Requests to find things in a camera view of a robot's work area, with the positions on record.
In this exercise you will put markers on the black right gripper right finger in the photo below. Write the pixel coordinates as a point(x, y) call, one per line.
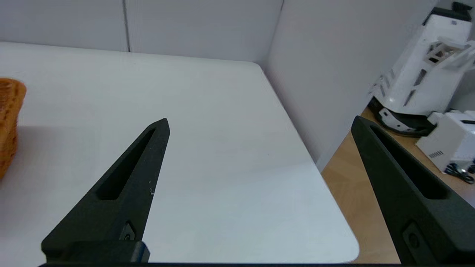
point(415, 207)

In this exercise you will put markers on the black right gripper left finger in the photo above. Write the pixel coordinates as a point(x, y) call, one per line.
point(122, 200)

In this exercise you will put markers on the orange woven wicker basket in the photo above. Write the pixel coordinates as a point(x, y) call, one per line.
point(8, 122)

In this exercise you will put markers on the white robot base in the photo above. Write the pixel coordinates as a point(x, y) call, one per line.
point(423, 74)

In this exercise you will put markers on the white equipment box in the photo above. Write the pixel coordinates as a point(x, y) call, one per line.
point(449, 141)

